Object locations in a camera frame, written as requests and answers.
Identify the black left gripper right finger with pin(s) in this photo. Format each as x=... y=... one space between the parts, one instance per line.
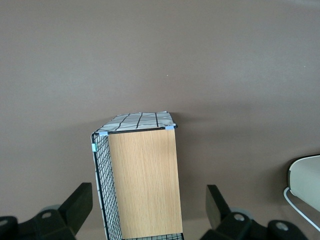
x=225 y=217

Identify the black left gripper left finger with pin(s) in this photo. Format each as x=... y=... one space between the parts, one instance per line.
x=72 y=212

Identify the cream white toaster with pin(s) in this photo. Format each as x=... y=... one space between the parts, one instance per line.
x=306 y=181

